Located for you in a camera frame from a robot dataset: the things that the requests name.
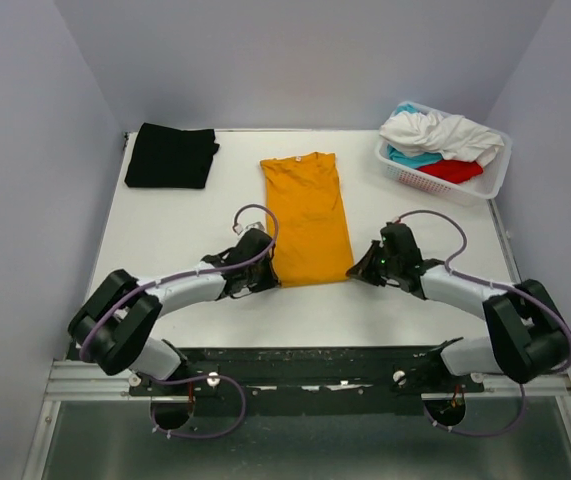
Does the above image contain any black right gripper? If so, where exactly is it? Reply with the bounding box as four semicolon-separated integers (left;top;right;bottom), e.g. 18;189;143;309
347;240;400;287

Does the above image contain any yellow t shirt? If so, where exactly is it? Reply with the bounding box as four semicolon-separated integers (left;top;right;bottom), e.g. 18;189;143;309
260;152;354;288

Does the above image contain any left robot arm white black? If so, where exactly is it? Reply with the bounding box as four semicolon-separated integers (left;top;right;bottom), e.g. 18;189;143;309
68;228;279;395

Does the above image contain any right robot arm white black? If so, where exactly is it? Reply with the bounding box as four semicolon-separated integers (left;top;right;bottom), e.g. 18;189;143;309
346;221;571;392

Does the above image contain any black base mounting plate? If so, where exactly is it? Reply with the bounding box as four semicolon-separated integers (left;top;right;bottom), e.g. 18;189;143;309
126;347;484;416

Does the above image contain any light blue t shirt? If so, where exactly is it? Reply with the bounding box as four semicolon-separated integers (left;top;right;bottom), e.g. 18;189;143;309
387;103;443;169

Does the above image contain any red t shirt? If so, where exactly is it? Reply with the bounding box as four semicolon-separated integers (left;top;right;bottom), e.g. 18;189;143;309
418;160;484;184

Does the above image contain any white plastic laundry basket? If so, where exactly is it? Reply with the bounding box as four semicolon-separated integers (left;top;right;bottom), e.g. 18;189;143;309
375;102;512;204

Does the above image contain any folded black t shirt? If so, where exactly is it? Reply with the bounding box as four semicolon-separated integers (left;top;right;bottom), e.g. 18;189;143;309
124;123;220;190

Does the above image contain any white crumpled t shirt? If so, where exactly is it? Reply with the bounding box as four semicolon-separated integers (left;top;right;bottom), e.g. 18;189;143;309
379;110;505;167

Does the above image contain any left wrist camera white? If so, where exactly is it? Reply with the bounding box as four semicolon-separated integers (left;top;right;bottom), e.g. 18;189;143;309
232;221;266;235

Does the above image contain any aluminium frame rail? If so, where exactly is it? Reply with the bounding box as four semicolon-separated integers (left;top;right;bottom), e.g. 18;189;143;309
45;361;571;402

